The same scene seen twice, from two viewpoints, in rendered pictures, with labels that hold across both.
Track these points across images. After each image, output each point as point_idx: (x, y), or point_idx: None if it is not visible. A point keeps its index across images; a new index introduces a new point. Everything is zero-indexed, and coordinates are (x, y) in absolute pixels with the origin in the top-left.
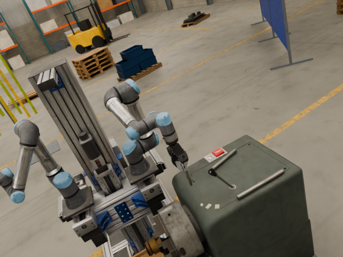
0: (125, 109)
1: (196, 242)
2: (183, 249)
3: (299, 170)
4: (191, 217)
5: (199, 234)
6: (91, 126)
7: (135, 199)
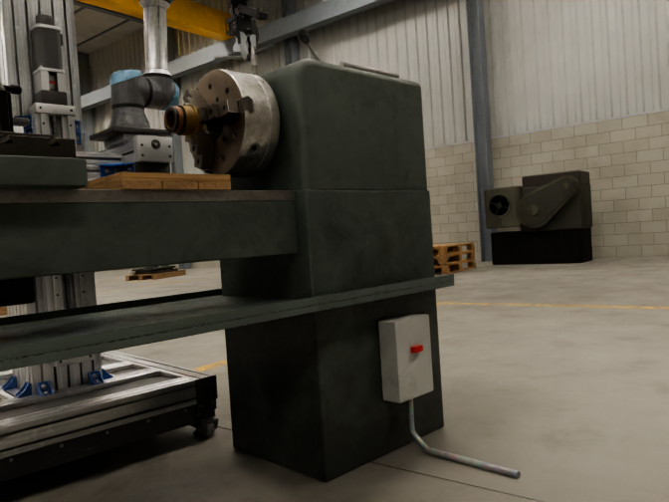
0: None
1: (273, 106)
2: (250, 104)
3: (417, 83)
4: None
5: None
6: (61, 25)
7: (110, 164)
